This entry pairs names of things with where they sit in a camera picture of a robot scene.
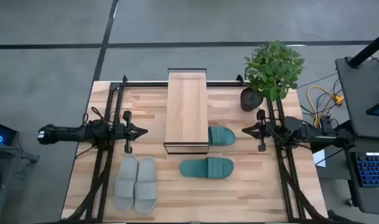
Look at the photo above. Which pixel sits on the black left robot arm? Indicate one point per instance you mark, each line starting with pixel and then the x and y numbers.
pixel 68 133

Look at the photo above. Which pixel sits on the backlit keyboard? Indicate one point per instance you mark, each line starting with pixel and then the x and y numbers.
pixel 372 171

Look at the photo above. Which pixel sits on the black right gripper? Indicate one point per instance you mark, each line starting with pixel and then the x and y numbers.
pixel 262 130

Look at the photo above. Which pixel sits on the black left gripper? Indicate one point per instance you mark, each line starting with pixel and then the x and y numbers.
pixel 127 132

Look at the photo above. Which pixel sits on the white paper sheet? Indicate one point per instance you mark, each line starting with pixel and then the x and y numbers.
pixel 320 159

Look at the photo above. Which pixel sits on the black pole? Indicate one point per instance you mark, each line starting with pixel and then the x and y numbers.
pixel 368 49

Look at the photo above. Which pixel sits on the grey desk with tablet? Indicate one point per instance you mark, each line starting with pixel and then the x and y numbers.
pixel 360 93

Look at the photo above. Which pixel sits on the green leafy plant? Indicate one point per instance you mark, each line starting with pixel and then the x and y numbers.
pixel 273 70

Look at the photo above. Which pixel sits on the black plant pot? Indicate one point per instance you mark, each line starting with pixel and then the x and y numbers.
pixel 250 100

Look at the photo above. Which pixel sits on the wooden shelf with black frame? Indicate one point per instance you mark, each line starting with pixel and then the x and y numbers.
pixel 186 109

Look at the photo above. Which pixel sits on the teal rubber slide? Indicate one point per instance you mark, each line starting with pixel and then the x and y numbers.
pixel 207 168
pixel 221 136

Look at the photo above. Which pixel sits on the black aluminium table frame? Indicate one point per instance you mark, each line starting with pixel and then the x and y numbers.
pixel 139 84

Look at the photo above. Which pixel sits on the grey rubber slide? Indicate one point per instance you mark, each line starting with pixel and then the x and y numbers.
pixel 145 186
pixel 126 183

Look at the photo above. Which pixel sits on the grey desk with keyboard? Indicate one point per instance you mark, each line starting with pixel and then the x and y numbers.
pixel 363 199

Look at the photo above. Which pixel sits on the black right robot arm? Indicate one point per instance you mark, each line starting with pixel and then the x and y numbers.
pixel 316 133

